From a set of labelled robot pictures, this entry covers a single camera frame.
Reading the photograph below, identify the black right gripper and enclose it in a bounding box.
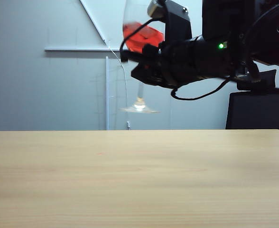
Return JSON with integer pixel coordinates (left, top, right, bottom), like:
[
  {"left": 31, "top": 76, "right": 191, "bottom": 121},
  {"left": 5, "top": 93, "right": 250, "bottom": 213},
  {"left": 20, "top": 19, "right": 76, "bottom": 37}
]
[{"left": 121, "top": 40, "right": 179, "bottom": 88}]

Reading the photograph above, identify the red liquid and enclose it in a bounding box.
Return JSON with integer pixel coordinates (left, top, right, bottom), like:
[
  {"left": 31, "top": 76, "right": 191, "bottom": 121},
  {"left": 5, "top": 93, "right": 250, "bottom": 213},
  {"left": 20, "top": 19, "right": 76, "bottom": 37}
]
[{"left": 122, "top": 22, "right": 165, "bottom": 54}]

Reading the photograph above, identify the clear glass goblet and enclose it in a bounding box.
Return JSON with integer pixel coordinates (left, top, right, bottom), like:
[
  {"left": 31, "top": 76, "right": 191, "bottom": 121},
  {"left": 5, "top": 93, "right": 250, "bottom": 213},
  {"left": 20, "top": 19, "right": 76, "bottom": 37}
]
[{"left": 119, "top": 0, "right": 166, "bottom": 114}]

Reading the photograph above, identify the black office chair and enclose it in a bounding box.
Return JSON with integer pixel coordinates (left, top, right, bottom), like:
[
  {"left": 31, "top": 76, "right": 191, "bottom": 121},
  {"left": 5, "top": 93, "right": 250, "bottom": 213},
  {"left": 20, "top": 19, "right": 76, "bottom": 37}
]
[{"left": 225, "top": 91, "right": 279, "bottom": 131}]

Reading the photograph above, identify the thin white wall cable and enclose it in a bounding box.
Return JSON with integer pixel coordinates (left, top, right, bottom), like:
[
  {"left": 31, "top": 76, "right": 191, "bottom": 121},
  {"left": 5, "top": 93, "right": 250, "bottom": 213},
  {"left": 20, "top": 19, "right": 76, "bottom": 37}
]
[{"left": 109, "top": 47, "right": 129, "bottom": 123}]

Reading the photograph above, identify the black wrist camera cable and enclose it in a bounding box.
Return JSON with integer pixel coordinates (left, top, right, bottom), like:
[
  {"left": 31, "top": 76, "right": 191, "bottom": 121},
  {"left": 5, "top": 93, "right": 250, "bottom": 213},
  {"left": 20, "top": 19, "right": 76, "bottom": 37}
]
[{"left": 119, "top": 18, "right": 156, "bottom": 53}]

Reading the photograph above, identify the white vertical wall rail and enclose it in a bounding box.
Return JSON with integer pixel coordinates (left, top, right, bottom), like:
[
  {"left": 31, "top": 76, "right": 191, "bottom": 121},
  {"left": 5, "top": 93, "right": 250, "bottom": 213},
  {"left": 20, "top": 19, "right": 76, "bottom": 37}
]
[{"left": 105, "top": 56, "right": 110, "bottom": 131}]

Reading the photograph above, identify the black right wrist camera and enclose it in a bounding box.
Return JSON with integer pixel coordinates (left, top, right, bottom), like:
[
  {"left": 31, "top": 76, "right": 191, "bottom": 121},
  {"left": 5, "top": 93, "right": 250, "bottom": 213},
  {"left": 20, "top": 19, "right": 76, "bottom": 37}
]
[{"left": 147, "top": 0, "right": 193, "bottom": 44}]

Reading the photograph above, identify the white diagonal wall rail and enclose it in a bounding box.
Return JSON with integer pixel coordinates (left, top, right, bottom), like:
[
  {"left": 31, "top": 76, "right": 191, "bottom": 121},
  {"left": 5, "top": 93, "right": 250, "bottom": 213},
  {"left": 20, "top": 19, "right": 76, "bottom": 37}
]
[{"left": 79, "top": 0, "right": 107, "bottom": 45}]

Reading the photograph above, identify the white horizontal wall rail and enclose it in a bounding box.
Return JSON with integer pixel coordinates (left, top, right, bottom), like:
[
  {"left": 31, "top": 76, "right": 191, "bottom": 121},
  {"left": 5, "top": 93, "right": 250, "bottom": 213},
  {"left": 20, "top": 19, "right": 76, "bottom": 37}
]
[{"left": 44, "top": 47, "right": 121, "bottom": 52}]

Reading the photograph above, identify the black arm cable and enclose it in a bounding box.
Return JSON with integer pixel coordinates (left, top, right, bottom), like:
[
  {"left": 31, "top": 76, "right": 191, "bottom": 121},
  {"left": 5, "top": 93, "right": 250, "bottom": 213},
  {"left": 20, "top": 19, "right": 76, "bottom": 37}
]
[{"left": 170, "top": 77, "right": 235, "bottom": 101}]

